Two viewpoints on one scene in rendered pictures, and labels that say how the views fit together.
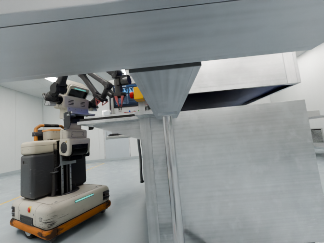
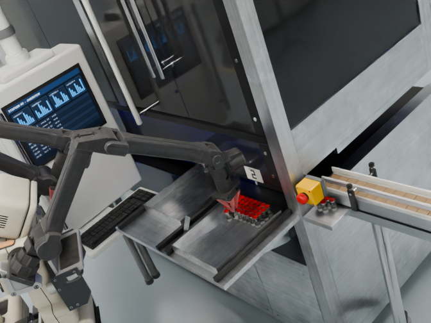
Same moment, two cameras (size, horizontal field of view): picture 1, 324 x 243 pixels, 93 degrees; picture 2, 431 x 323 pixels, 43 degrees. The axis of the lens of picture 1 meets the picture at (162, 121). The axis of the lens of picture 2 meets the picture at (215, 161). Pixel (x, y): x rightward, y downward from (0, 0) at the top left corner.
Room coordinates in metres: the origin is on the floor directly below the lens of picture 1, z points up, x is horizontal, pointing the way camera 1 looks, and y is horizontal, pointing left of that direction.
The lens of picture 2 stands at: (-0.27, 1.22, 2.12)
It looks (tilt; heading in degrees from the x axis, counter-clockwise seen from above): 29 degrees down; 326
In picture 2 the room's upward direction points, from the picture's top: 21 degrees counter-clockwise
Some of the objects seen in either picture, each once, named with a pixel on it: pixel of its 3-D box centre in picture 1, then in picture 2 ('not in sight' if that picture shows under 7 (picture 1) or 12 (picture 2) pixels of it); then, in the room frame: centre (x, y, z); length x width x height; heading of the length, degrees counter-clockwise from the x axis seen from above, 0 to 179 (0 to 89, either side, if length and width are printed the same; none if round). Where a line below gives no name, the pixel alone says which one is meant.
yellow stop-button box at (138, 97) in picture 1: (140, 94); (311, 190); (0.88, 0.11, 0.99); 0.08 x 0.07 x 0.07; 88
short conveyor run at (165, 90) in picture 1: (164, 88); (410, 204); (0.59, -0.02, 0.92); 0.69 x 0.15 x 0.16; 178
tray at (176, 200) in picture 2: not in sight; (192, 192); (1.48, 0.21, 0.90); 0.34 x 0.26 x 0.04; 88
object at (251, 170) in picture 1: (196, 158); (237, 176); (1.96, -0.39, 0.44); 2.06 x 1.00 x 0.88; 178
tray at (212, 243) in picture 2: (116, 119); (226, 231); (1.14, 0.33, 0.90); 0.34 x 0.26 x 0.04; 88
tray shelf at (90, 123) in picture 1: (128, 124); (208, 217); (1.31, 0.29, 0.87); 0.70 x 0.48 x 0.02; 178
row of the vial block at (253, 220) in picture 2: not in sight; (242, 215); (1.14, 0.25, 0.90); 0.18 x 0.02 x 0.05; 178
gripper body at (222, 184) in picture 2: (118, 91); (224, 184); (1.10, 0.30, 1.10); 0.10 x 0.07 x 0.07; 103
